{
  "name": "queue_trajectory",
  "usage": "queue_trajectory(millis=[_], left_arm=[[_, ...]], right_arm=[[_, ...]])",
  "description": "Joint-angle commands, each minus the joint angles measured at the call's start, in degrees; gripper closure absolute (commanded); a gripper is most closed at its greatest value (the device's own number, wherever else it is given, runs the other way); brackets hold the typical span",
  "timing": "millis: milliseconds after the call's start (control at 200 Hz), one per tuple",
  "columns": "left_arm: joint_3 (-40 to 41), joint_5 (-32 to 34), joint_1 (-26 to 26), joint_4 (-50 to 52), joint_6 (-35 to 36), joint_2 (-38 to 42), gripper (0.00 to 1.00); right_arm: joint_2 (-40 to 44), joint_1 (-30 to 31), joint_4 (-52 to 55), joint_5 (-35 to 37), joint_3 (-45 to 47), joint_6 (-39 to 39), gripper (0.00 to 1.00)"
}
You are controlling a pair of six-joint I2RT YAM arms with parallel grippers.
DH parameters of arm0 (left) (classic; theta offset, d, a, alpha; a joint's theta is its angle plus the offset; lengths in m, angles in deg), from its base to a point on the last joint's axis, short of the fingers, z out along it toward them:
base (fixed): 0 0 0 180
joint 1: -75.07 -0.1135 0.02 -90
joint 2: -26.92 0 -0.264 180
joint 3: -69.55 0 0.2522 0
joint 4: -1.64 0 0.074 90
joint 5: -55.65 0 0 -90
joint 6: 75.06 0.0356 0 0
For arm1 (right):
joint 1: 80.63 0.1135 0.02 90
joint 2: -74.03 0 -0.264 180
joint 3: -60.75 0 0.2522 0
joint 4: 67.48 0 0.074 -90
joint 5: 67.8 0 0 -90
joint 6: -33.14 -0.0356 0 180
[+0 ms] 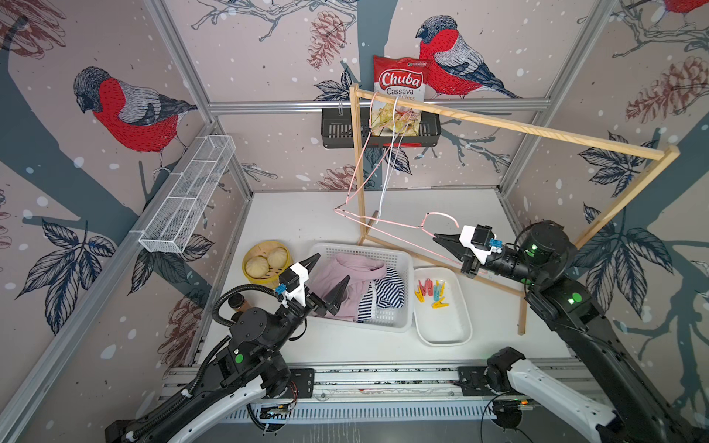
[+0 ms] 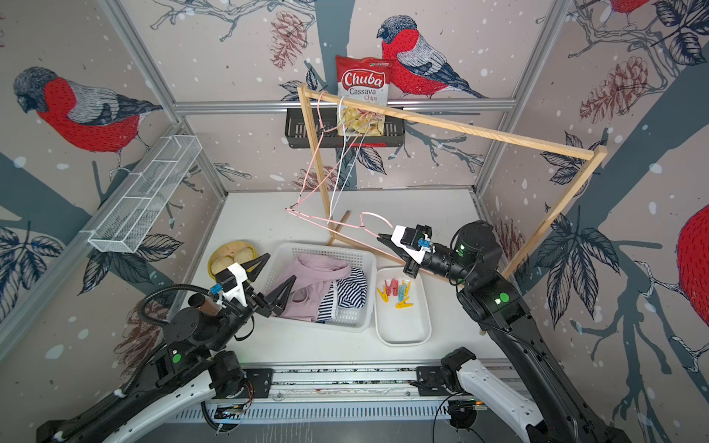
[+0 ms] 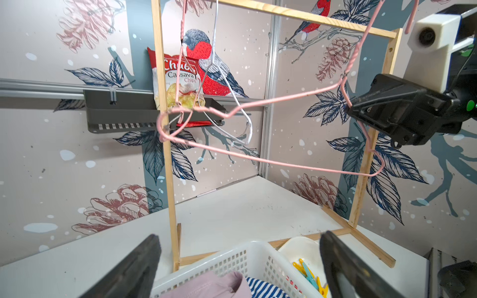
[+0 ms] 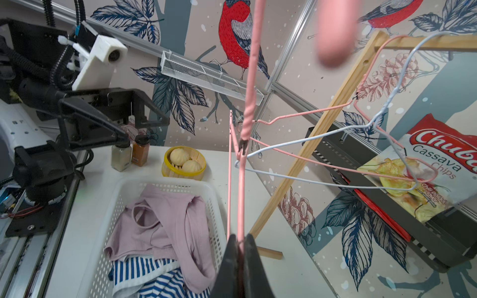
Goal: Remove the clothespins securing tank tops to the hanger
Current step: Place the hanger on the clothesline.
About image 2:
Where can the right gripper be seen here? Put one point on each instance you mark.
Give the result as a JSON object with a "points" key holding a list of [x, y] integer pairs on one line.
{"points": [[412, 269]]}

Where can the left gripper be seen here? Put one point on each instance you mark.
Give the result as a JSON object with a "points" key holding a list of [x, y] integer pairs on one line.
{"points": [[261, 305]]}

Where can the pink tank top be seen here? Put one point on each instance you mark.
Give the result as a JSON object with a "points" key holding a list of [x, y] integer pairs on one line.
{"points": [[313, 295]]}

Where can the striped tank top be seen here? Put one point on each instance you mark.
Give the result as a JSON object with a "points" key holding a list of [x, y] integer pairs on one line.
{"points": [[348, 293]]}

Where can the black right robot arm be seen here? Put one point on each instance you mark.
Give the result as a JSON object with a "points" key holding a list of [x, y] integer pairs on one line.
{"points": [[553, 411]]}

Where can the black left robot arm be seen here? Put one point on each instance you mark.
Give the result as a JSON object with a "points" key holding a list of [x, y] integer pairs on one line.
{"points": [[192, 364]]}

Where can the yellow bowl with buns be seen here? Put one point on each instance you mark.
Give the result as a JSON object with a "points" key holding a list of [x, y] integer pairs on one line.
{"points": [[228, 254]]}

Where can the white perforated plastic basket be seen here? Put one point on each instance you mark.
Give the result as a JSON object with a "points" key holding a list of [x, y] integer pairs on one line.
{"points": [[355, 320]]}

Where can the brown bottle black cap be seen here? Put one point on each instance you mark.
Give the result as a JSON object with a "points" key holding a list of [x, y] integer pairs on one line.
{"points": [[205, 304]]}

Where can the white plastic tray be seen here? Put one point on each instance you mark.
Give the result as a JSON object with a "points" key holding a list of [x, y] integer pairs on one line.
{"points": [[406, 326]]}

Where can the cassava chips bag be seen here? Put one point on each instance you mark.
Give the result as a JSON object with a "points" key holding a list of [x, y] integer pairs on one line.
{"points": [[366, 80]]}

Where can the wooden clothes rack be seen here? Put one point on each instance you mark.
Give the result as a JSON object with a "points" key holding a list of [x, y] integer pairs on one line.
{"points": [[569, 274]]}

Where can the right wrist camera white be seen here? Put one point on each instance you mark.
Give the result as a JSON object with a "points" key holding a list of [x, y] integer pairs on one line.
{"points": [[415, 242]]}

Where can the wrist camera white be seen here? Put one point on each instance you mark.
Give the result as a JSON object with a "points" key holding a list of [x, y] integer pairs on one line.
{"points": [[415, 242], [229, 287]]}

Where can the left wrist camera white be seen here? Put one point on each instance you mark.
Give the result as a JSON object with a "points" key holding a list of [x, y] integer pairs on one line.
{"points": [[229, 287]]}

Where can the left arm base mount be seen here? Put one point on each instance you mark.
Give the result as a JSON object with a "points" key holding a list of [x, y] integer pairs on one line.
{"points": [[255, 385]]}

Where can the black wall basket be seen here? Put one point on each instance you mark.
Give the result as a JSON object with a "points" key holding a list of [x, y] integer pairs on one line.
{"points": [[295, 132]]}

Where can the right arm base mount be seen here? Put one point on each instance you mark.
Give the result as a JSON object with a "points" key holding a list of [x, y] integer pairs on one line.
{"points": [[438, 381]]}

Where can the white wire mesh shelf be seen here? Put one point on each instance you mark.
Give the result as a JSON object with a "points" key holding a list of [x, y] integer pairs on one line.
{"points": [[132, 217]]}

